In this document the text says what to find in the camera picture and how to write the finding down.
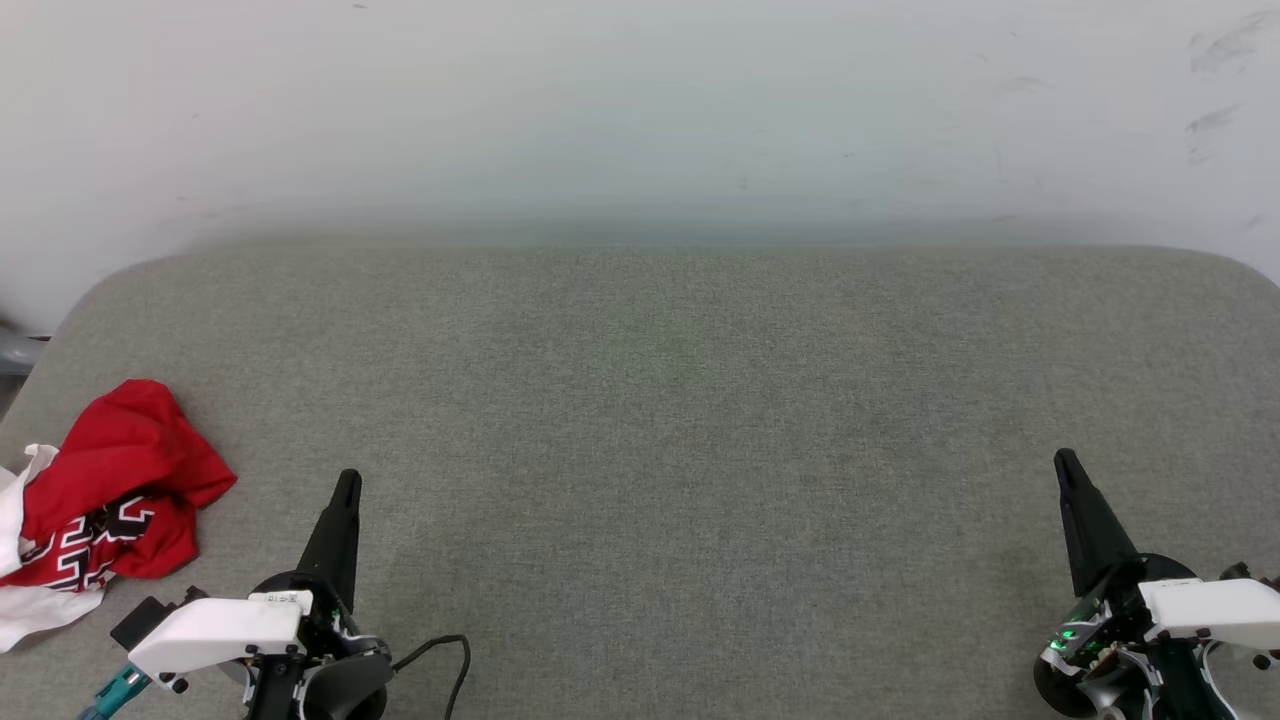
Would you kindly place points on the red and white jersey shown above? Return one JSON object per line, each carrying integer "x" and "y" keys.
{"x": 120, "y": 450}

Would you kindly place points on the grey fabric sofa cushion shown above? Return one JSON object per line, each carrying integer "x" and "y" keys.
{"x": 650, "y": 450}

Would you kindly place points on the grey metal frame tube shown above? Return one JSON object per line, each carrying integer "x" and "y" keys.
{"x": 15, "y": 352}

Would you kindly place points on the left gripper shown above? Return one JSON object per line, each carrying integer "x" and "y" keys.
{"x": 335, "y": 690}

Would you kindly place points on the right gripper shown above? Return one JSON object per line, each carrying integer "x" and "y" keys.
{"x": 1065, "y": 690}

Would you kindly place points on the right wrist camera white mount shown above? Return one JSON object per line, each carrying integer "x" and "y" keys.
{"x": 1210, "y": 610}

